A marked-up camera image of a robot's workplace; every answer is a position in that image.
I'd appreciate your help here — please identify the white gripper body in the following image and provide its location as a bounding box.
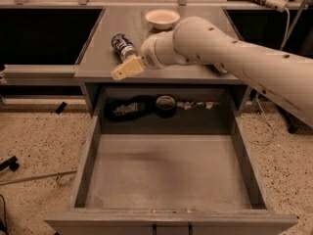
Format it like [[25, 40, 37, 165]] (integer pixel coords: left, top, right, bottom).
[[140, 31, 178, 70]]

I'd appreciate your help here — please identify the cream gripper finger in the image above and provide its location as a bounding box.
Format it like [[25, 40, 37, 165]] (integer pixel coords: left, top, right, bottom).
[[111, 55, 145, 80]]

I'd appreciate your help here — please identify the blue pepsi can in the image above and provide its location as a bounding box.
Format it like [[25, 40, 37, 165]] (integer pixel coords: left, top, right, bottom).
[[112, 33, 138, 62]]

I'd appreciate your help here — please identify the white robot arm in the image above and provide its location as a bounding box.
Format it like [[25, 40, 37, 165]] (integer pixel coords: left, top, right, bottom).
[[112, 17, 313, 126]]

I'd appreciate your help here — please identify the grey cabinet with counter top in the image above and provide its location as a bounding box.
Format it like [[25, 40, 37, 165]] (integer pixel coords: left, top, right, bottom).
[[75, 3, 250, 114]]

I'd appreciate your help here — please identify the gold crushed soda can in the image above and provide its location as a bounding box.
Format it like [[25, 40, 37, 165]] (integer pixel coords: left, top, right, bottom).
[[214, 64, 227, 74]]

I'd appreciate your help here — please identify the open grey top drawer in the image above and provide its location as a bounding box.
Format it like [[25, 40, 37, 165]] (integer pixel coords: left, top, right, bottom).
[[43, 85, 299, 235]]

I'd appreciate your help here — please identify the white bowl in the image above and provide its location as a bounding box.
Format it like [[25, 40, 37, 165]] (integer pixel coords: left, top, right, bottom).
[[145, 9, 180, 30]]

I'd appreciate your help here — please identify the black tape roll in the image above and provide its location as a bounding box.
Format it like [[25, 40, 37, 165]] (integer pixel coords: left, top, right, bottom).
[[156, 95, 176, 118]]

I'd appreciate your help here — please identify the small black block on floor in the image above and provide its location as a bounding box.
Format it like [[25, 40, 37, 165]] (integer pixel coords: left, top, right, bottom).
[[56, 102, 67, 114]]

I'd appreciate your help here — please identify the thin metal rod on floor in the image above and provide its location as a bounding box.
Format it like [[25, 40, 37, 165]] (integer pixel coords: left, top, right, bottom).
[[0, 170, 76, 186]]

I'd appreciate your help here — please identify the black cable bundle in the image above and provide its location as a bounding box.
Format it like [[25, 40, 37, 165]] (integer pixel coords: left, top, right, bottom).
[[103, 95, 157, 123]]

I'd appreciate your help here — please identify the white power cable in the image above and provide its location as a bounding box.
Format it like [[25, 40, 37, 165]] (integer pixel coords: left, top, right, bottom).
[[247, 7, 291, 147]]

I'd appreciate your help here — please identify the black bracket on floor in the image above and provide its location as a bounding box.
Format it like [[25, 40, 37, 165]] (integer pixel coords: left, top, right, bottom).
[[0, 156, 20, 171]]

